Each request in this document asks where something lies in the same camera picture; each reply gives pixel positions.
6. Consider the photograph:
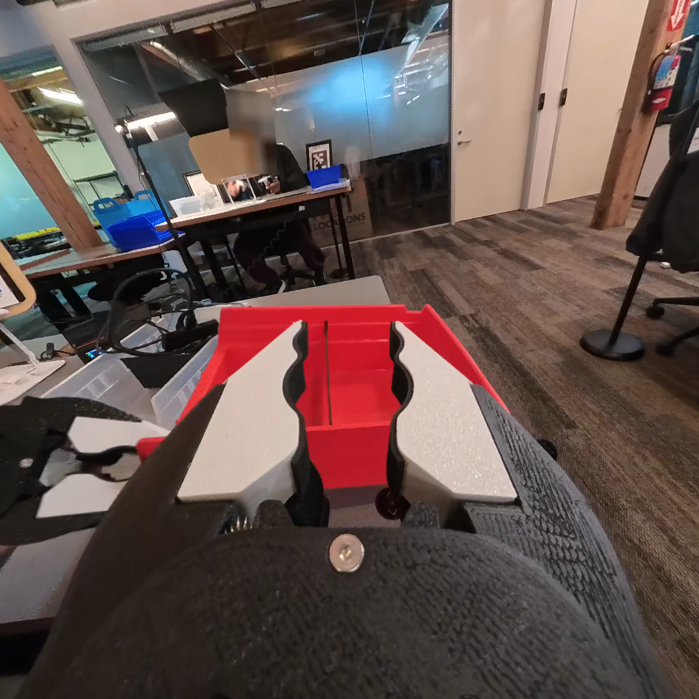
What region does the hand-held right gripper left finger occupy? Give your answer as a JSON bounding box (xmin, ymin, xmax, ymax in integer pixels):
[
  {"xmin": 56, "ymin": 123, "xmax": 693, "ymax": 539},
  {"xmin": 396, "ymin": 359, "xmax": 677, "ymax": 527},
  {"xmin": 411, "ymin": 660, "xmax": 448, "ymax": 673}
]
[{"xmin": 176, "ymin": 319, "xmax": 331, "ymax": 528}]

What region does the clear plastic bin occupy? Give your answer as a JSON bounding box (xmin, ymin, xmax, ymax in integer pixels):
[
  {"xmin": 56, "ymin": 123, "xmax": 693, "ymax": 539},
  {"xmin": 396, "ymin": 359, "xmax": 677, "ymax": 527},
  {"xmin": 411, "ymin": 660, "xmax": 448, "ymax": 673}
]
[
  {"xmin": 41, "ymin": 349, "xmax": 165, "ymax": 416},
  {"xmin": 150, "ymin": 349, "xmax": 219, "ymax": 429}
]

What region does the black office chair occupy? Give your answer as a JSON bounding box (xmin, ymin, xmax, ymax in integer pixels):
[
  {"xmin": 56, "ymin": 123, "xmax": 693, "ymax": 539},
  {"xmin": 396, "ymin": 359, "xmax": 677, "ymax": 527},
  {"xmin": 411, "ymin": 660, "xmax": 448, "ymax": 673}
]
[{"xmin": 645, "ymin": 295, "xmax": 699, "ymax": 356}]

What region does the small blue bin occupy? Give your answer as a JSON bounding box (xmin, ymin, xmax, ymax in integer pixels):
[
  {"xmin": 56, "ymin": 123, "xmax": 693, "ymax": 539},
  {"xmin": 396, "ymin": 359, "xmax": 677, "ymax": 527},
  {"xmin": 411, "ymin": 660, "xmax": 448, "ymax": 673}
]
[{"xmin": 306, "ymin": 164, "xmax": 350, "ymax": 191}]

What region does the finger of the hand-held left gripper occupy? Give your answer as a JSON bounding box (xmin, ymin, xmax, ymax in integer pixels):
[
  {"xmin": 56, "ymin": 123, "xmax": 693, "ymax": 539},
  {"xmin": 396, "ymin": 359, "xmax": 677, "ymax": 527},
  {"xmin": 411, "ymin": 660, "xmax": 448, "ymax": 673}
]
[
  {"xmin": 67, "ymin": 415, "xmax": 171, "ymax": 455},
  {"xmin": 34, "ymin": 463, "xmax": 144, "ymax": 520}
]

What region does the fire extinguisher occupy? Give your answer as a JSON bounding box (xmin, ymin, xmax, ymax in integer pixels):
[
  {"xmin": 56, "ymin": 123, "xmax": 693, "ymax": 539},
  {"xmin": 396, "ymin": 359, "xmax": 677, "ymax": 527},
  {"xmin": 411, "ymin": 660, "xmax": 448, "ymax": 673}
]
[{"xmin": 647, "ymin": 44, "xmax": 683, "ymax": 114}]

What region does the wooden post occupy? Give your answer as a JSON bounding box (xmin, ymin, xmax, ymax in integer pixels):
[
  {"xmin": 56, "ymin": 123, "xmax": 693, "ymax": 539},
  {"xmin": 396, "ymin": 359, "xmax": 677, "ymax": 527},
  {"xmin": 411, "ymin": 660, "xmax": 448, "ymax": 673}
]
[
  {"xmin": 590, "ymin": 0, "xmax": 680, "ymax": 230},
  {"xmin": 0, "ymin": 82, "xmax": 104, "ymax": 249}
]

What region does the black wall monitor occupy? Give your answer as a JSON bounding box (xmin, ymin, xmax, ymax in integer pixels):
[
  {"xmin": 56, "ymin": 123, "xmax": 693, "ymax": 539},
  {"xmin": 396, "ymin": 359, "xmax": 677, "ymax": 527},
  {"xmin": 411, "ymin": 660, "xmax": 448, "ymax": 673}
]
[{"xmin": 158, "ymin": 79, "xmax": 230, "ymax": 137}]

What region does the beige door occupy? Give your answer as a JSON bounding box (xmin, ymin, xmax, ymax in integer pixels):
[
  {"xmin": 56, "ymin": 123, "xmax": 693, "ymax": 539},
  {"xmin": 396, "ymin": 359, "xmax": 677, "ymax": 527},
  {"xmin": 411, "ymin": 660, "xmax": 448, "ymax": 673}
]
[
  {"xmin": 546, "ymin": 0, "xmax": 651, "ymax": 205},
  {"xmin": 452, "ymin": 0, "xmax": 547, "ymax": 224}
]

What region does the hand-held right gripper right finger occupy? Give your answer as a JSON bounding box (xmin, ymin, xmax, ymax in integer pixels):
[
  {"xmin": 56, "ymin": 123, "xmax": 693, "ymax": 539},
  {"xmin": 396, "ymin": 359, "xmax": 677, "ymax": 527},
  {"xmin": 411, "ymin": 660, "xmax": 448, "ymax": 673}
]
[{"xmin": 387, "ymin": 320, "xmax": 518, "ymax": 526}]

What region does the dark hanging jacket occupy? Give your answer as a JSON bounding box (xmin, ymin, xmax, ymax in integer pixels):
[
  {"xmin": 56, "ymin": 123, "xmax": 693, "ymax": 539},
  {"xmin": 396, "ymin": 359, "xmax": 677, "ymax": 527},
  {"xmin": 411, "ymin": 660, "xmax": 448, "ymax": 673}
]
[{"xmin": 625, "ymin": 106, "xmax": 699, "ymax": 274}]

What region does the cardboard box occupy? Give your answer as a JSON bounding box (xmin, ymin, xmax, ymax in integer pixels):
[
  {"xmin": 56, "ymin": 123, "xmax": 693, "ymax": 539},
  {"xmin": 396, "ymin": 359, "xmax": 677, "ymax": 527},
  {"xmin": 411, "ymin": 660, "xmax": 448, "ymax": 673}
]
[{"xmin": 308, "ymin": 180, "xmax": 375, "ymax": 246}]

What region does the clear plastic container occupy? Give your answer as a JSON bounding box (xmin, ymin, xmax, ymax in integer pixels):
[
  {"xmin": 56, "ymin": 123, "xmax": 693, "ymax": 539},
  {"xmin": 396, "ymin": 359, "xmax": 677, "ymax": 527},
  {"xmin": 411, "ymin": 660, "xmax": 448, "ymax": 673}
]
[{"xmin": 169, "ymin": 194, "xmax": 225, "ymax": 218}]

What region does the red plastic bin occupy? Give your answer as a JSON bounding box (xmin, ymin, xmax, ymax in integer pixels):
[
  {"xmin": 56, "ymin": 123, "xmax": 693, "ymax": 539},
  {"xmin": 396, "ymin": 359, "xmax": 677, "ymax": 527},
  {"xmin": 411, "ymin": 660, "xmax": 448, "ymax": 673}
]
[{"xmin": 137, "ymin": 304, "xmax": 511, "ymax": 490}]

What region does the long black cable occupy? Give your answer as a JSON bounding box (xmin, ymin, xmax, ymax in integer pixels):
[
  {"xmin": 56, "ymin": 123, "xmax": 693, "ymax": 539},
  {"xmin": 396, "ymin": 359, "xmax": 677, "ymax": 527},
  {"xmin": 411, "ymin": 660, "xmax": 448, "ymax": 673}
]
[{"xmin": 104, "ymin": 268, "xmax": 219, "ymax": 356}]

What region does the wooden table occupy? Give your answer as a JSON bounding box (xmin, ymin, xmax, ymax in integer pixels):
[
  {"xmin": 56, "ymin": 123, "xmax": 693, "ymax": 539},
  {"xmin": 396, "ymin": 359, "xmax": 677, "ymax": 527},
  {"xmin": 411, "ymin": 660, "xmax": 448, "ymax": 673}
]
[
  {"xmin": 16, "ymin": 232, "xmax": 189, "ymax": 323},
  {"xmin": 155, "ymin": 183, "xmax": 356, "ymax": 298}
]

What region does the blue plastic basket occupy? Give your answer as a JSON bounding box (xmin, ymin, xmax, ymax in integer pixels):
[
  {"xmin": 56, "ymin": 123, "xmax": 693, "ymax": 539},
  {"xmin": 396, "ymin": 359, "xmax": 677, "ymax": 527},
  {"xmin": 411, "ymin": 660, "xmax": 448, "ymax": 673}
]
[{"xmin": 92, "ymin": 191, "xmax": 186, "ymax": 252}]

